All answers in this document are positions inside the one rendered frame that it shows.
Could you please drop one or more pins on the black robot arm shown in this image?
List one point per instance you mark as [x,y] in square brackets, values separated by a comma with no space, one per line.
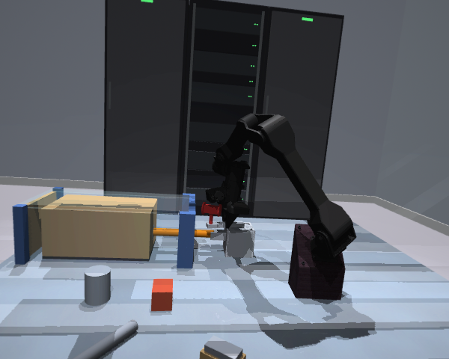
[332,227]

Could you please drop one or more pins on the grey cylinder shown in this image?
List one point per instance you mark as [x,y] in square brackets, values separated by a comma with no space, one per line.
[97,285]

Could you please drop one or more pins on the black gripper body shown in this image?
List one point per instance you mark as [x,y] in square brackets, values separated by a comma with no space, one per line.
[233,206]

